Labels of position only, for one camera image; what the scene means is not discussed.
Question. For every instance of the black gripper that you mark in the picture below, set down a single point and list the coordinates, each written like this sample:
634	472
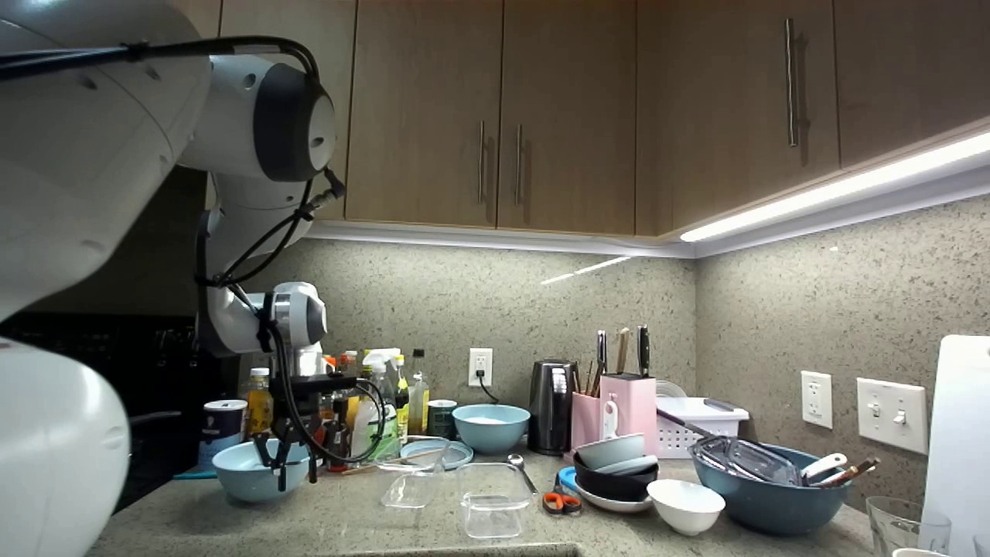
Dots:
294	390

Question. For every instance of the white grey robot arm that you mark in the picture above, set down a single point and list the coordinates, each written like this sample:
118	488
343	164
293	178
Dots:
101	102

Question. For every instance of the light blue bowl near bottles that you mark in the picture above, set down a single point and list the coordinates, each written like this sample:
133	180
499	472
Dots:
248	480

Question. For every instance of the light blue bowl by kettle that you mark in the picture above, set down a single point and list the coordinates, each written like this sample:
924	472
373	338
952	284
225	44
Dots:
490	427

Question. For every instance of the small white bowl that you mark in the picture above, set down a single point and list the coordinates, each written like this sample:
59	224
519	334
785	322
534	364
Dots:
686	505

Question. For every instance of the large dark blue bowl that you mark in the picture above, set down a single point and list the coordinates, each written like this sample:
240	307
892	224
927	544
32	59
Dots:
771	510

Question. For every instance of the blue plate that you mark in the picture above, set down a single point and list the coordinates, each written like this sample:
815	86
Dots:
447	453

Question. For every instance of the clear glass container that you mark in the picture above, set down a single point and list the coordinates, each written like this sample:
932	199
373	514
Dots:
492	514

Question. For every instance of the metal spoon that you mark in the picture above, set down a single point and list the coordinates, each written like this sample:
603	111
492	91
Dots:
519	462

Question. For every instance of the black steel electric kettle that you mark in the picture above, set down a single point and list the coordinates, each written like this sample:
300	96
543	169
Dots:
550	406

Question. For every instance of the pink knife block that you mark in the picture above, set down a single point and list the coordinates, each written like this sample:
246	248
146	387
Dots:
627	403

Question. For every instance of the stacked grey black bowls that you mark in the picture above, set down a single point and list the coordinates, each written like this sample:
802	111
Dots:
616	468

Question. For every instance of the white dish rack basket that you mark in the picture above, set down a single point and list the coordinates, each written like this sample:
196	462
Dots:
682	420

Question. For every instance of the white cutting board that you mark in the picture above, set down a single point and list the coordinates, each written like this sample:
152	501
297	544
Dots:
956	480

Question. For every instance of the under cabinet light strip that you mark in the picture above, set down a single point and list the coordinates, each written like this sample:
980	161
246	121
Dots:
853	184

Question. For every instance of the white wall outlet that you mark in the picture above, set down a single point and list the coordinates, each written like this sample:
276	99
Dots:
482	367

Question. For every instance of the orange handled peeler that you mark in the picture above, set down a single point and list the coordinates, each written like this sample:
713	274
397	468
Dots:
562	501

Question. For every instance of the white light switch plate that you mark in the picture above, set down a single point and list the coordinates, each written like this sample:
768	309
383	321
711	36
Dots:
892	413

